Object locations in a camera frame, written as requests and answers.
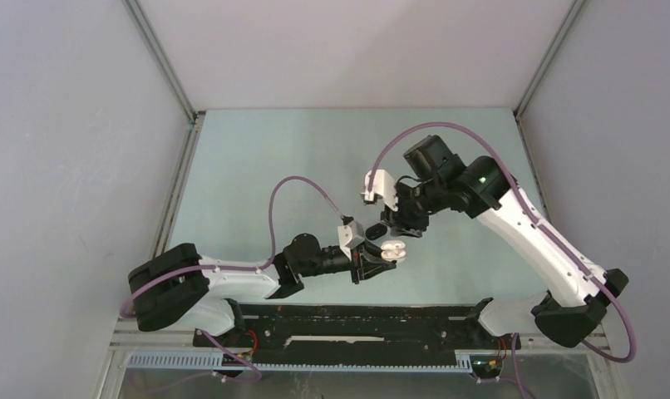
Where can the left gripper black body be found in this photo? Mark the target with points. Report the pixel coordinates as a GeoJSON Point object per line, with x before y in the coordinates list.
{"type": "Point", "coordinates": [357, 255]}

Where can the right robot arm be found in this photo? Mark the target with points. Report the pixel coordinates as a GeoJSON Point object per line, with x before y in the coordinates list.
{"type": "Point", "coordinates": [575, 299]}

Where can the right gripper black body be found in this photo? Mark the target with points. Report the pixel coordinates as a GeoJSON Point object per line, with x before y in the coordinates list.
{"type": "Point", "coordinates": [415, 204]}

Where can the right aluminium frame post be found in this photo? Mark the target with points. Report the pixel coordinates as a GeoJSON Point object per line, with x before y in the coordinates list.
{"type": "Point", "coordinates": [552, 52]}

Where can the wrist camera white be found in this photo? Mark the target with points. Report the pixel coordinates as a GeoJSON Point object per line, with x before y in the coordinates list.
{"type": "Point", "coordinates": [380, 185]}
{"type": "Point", "coordinates": [350, 236]}

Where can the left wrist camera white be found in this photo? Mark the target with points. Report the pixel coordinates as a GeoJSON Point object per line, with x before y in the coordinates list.
{"type": "Point", "coordinates": [350, 236]}

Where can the white square charging case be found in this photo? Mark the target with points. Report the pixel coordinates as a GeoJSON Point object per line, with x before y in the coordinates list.
{"type": "Point", "coordinates": [393, 250]}

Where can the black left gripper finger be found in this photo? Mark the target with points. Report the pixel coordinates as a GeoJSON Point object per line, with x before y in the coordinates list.
{"type": "Point", "coordinates": [371, 253]}
{"type": "Point", "coordinates": [370, 269]}

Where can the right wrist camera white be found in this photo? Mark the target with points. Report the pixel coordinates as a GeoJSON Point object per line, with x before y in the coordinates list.
{"type": "Point", "coordinates": [380, 185]}

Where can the blue-grey cable duct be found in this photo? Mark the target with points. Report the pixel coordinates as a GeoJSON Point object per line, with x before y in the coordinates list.
{"type": "Point", "coordinates": [218, 361]}

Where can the black oval charging case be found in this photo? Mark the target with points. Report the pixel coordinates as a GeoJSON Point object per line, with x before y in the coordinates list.
{"type": "Point", "coordinates": [376, 231]}

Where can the aluminium frame post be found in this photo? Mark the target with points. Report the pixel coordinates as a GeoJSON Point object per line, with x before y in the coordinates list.
{"type": "Point", "coordinates": [552, 52]}
{"type": "Point", "coordinates": [156, 151]}

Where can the left aluminium frame post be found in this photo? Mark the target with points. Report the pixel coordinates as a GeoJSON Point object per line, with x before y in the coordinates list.
{"type": "Point", "coordinates": [156, 151]}

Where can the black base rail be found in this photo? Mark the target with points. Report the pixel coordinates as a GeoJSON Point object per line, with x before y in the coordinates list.
{"type": "Point", "coordinates": [359, 335]}

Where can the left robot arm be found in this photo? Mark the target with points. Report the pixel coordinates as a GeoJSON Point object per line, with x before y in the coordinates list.
{"type": "Point", "coordinates": [181, 288]}

